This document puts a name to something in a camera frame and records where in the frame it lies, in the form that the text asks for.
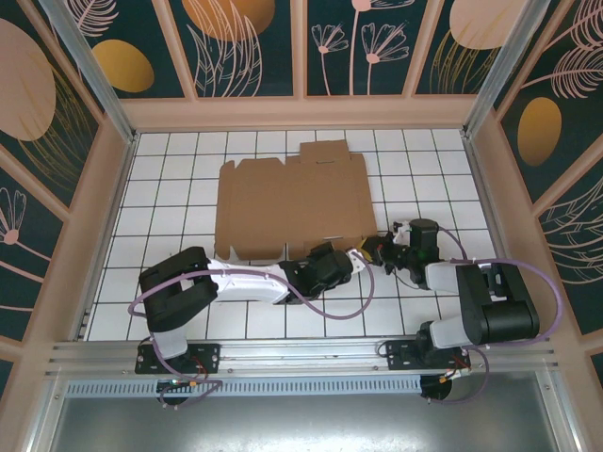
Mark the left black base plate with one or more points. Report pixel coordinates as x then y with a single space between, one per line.
207 355

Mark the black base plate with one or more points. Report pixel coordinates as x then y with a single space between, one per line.
207 355
400 358

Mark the brown cardboard paper box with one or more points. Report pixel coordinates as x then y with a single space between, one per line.
292 202

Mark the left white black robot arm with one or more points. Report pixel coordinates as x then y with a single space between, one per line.
245 282

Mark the aluminium mounting rail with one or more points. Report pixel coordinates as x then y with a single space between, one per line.
306 355

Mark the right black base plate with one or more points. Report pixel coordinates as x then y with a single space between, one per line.
400 358

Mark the yellow power connector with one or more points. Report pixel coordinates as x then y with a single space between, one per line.
192 385
447 378

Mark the aluminium frame post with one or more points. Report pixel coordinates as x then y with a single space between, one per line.
499 66
94 80

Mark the grey metal sheet panel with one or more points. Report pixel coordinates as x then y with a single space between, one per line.
306 424

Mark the aluminium table side rail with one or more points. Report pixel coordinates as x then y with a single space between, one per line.
123 174
481 188

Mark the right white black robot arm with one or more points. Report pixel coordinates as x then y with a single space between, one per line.
471 301

